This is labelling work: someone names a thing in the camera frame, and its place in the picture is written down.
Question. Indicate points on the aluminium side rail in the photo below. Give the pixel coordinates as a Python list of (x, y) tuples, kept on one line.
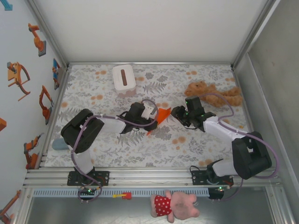
[(248, 116), (53, 116)]

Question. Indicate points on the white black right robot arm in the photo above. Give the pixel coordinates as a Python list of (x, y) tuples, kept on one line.
[(252, 154)]

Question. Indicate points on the aluminium frame leg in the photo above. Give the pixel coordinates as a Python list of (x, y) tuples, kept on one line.
[(280, 205), (24, 205)]

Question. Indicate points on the floral printed tablecloth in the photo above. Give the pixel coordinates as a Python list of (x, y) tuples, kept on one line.
[(151, 151)]

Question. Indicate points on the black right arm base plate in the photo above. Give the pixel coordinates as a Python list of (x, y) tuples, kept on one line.
[(198, 178)]

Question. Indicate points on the orange gripper wall sticker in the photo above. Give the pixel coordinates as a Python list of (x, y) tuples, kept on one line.
[(14, 74)]

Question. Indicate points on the wide aluminium frame rail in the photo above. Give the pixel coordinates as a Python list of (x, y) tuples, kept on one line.
[(151, 179)]

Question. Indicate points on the brown teddy bear plush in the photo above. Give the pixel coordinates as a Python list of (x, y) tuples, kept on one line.
[(198, 87)]

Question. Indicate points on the red yellow connector plug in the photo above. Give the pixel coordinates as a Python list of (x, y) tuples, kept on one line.
[(127, 196)]

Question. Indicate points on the orange paper sheet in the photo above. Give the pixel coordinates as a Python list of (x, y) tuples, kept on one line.
[(163, 114)]

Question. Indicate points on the pink pig plush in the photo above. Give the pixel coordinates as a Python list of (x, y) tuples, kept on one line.
[(182, 205)]

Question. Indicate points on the blue orange wall sticker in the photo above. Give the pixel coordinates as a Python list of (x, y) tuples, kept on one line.
[(56, 72)]

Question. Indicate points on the black controller board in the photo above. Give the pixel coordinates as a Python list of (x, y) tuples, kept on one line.
[(88, 191), (217, 194)]

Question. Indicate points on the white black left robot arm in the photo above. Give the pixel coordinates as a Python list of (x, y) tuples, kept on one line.
[(81, 130)]

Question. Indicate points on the slim aluminium frame rail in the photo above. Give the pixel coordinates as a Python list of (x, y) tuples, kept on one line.
[(149, 63)]

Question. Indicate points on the grey-blue sponge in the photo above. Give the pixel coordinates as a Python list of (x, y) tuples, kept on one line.
[(58, 144)]

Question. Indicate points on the orange block wall sticker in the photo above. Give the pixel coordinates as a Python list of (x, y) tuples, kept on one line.
[(2, 124)]

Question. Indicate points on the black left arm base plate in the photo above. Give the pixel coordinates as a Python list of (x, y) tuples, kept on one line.
[(102, 177)]

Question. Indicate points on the aluminium frame post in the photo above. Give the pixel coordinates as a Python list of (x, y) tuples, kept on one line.
[(47, 30), (254, 30)]

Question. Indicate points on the white tissue box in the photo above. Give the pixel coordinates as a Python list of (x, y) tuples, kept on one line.
[(119, 77)]

